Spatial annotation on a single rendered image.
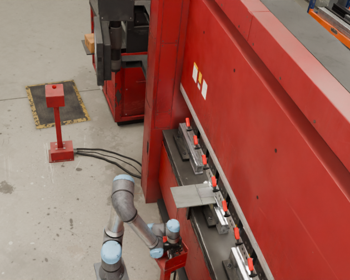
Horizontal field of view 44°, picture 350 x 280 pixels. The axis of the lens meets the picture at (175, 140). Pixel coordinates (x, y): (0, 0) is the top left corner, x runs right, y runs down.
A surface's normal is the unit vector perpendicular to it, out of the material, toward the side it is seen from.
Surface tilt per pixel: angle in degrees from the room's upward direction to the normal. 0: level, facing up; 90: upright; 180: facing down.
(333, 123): 90
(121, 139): 0
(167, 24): 90
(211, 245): 0
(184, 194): 0
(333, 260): 90
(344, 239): 90
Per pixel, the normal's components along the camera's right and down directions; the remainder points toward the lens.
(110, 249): 0.09, -0.68
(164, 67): 0.25, 0.63
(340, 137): -0.97, 0.09
